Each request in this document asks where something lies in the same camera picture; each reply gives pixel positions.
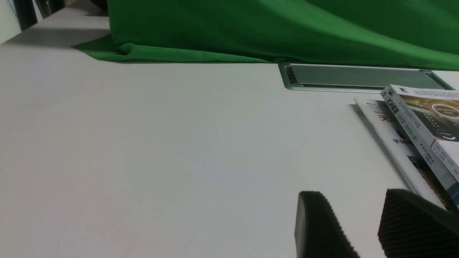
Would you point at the thin white magazine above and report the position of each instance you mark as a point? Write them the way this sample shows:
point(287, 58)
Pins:
point(399, 147)

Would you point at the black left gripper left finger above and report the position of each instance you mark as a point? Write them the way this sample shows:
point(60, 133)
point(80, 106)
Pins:
point(318, 233)

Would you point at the white self-driving textbook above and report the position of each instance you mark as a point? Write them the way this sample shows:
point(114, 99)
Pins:
point(430, 120)

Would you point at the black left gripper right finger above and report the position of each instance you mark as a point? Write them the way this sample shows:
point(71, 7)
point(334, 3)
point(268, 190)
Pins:
point(413, 227)

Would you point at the silver desk cable hatch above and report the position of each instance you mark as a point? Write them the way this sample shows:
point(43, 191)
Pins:
point(356, 79)

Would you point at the green backdrop cloth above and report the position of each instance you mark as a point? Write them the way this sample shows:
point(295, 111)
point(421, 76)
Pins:
point(387, 33)

